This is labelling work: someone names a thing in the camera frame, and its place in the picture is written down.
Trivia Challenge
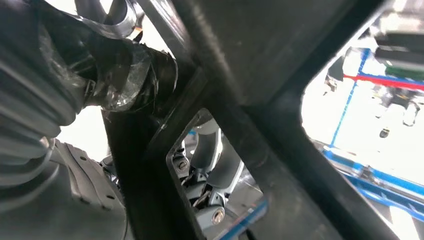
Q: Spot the blue steel shelf rack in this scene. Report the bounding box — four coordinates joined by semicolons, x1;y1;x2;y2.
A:
218;47;424;240

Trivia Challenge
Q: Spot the grey robot torso mechanism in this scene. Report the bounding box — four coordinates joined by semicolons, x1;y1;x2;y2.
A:
172;117;248;233

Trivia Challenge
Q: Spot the red barrier belt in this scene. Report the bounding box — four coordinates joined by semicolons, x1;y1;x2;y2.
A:
342;73;424;92

